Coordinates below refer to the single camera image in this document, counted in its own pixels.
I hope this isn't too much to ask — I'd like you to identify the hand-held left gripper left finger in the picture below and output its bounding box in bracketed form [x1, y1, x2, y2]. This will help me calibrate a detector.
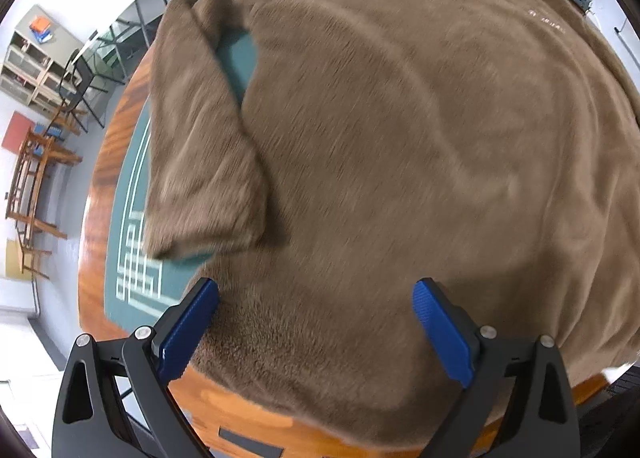
[51, 277, 221, 458]

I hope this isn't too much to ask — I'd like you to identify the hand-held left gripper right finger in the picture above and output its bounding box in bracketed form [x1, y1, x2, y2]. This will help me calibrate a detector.
[411, 277, 581, 458]

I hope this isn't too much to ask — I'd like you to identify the brown fleece sweater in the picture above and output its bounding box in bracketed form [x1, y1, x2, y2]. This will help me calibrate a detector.
[142, 0, 640, 444]

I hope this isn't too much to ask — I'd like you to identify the green table mat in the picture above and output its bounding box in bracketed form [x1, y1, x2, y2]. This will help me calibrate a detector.
[102, 0, 521, 326]

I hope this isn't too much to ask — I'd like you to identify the small wooden chair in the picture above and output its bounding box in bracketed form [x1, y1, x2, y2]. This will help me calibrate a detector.
[4, 237, 53, 280]

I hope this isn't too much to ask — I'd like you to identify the white folding table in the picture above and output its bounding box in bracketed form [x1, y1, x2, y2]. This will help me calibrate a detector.
[92, 0, 168, 86]

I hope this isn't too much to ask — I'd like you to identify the beige shelf cabinet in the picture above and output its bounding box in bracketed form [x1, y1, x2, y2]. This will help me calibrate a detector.
[0, 3, 85, 120]

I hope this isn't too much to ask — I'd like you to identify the stack of orange blue books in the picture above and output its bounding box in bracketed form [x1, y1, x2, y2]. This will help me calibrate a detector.
[29, 15, 55, 44]

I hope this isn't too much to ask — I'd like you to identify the red wall board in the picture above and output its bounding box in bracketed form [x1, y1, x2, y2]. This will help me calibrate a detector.
[2, 111, 35, 152]

